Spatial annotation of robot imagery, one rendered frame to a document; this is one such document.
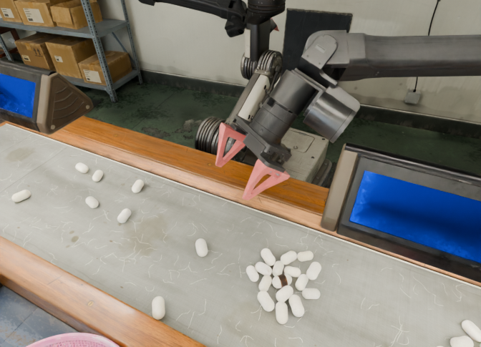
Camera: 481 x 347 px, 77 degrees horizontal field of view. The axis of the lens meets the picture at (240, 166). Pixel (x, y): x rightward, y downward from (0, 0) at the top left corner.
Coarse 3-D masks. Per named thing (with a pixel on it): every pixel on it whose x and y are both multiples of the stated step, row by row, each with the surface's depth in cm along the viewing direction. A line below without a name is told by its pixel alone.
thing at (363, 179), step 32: (352, 160) 25; (384, 160) 24; (416, 160) 24; (352, 192) 25; (384, 192) 25; (416, 192) 24; (448, 192) 23; (480, 192) 22; (320, 224) 27; (352, 224) 26; (384, 224) 25; (416, 224) 24; (448, 224) 23; (480, 224) 22; (416, 256) 24; (448, 256) 23; (480, 256) 23
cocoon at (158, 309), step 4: (160, 296) 52; (152, 300) 51; (156, 300) 51; (160, 300) 51; (164, 300) 52; (152, 304) 51; (156, 304) 50; (160, 304) 51; (164, 304) 51; (152, 308) 50; (156, 308) 50; (160, 308) 50; (164, 308) 51; (152, 312) 50; (156, 312) 49; (160, 312) 50; (164, 312) 50; (156, 316) 49; (160, 316) 50
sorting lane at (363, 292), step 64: (0, 128) 95; (0, 192) 73; (64, 192) 73; (128, 192) 73; (192, 192) 73; (64, 256) 60; (128, 256) 60; (192, 256) 60; (256, 256) 60; (320, 256) 60; (384, 256) 60; (192, 320) 50; (256, 320) 50; (320, 320) 50; (384, 320) 50; (448, 320) 50
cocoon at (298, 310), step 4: (292, 296) 52; (296, 296) 52; (292, 300) 51; (296, 300) 51; (300, 300) 51; (292, 304) 51; (296, 304) 50; (300, 304) 51; (292, 308) 51; (296, 308) 50; (300, 308) 50; (296, 312) 50; (300, 312) 50; (296, 316) 50; (300, 316) 50
